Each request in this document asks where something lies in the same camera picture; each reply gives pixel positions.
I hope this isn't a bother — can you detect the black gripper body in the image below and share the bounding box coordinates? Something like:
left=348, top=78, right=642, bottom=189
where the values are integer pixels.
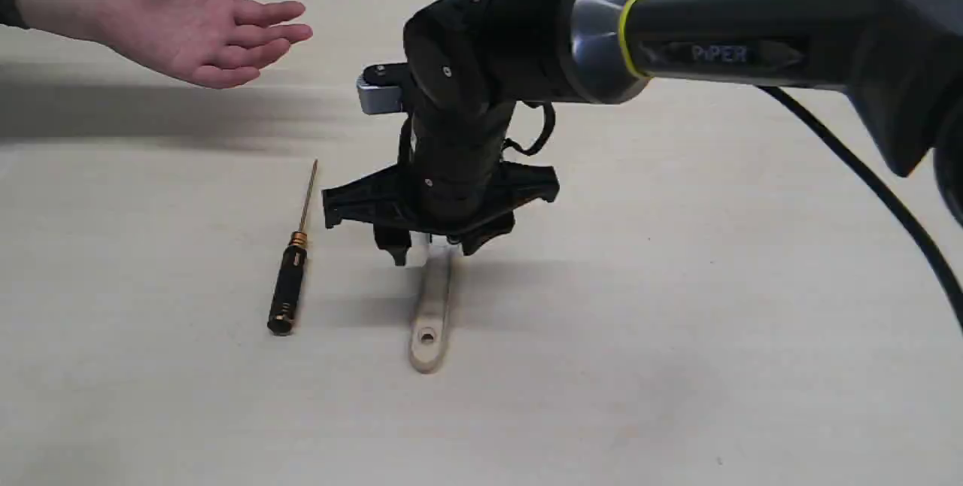
left=322, top=99, right=560, bottom=242

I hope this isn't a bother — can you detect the wooden paint brush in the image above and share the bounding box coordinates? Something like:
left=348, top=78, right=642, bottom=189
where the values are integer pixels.
left=409, top=235, right=457, bottom=374

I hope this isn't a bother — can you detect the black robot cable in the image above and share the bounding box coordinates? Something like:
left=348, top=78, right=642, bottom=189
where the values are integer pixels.
left=756, top=84, right=963, bottom=329

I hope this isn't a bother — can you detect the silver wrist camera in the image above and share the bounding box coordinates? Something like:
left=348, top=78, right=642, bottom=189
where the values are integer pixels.
left=357, top=63, right=409, bottom=115

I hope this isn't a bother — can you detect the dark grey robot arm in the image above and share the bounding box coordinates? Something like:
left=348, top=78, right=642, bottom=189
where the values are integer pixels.
left=322, top=0, right=961, bottom=266

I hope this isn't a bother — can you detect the open human hand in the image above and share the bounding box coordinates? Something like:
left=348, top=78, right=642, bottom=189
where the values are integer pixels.
left=2, top=0, right=313, bottom=90

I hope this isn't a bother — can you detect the black gold screwdriver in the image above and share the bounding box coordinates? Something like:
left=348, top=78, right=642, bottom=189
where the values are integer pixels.
left=267, top=159, right=319, bottom=336

